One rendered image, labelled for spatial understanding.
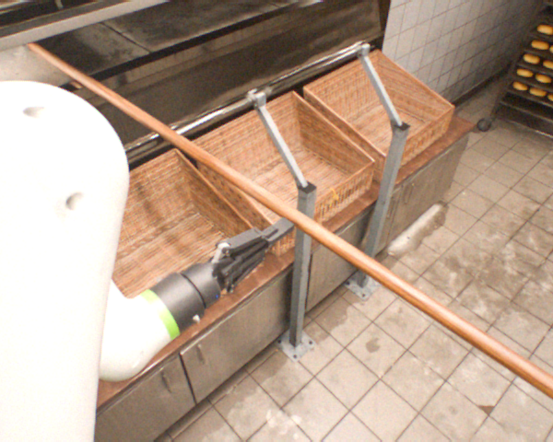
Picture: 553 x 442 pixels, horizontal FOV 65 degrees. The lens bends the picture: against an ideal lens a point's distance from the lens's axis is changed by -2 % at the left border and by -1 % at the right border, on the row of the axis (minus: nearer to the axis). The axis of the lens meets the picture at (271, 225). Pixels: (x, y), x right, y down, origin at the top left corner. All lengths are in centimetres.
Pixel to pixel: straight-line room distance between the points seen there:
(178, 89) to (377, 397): 146
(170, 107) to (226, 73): 26
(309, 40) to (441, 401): 162
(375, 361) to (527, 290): 92
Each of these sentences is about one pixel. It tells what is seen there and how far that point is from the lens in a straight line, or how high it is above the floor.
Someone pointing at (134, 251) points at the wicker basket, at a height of 59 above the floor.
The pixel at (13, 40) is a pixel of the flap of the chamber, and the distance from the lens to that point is 118.
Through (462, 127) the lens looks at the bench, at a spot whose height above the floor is 58.
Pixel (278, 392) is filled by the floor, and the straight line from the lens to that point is 197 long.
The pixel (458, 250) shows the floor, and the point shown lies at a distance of 259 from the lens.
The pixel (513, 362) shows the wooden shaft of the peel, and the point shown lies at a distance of 78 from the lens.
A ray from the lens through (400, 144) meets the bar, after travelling 164.
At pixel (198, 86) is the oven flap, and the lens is 166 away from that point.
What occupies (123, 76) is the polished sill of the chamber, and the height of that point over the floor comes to 117.
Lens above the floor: 182
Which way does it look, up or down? 47 degrees down
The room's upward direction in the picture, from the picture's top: straight up
